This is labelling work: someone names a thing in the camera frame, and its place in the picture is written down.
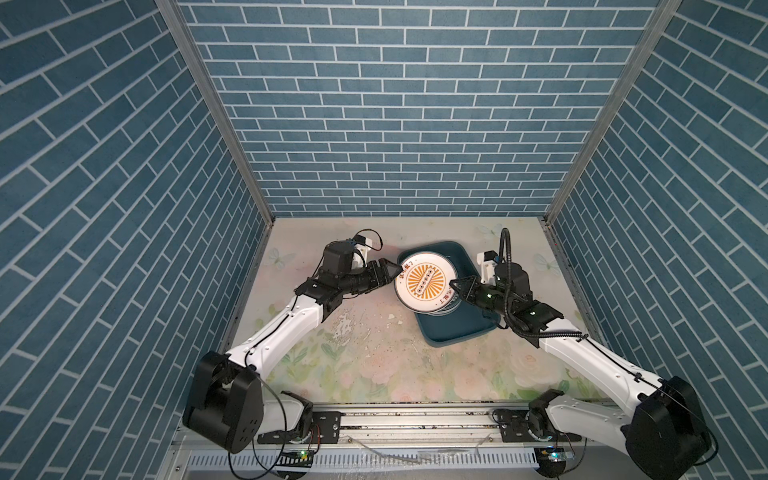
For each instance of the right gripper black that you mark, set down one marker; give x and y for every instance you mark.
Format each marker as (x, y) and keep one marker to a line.
(469, 290)

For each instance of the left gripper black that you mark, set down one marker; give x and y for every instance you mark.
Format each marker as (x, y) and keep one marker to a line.
(382, 273)

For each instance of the green rim plate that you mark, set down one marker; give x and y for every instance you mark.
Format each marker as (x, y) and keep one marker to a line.
(448, 308)

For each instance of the orange sunburst plate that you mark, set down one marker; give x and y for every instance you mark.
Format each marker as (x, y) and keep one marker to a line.
(423, 285)

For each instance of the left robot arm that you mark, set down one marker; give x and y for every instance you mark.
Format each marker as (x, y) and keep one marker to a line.
(229, 402)

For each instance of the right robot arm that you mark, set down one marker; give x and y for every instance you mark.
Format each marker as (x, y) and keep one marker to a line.
(658, 423)

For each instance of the teal plastic bin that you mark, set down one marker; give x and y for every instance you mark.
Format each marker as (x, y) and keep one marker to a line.
(468, 321)

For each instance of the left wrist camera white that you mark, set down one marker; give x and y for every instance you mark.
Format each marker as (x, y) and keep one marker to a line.
(364, 243)

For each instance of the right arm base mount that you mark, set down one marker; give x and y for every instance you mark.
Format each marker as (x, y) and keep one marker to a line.
(516, 426)

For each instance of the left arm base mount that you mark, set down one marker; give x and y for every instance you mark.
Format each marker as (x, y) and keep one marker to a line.
(321, 427)

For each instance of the aluminium rail frame front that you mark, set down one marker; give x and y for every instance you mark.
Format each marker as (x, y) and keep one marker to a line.
(377, 441)

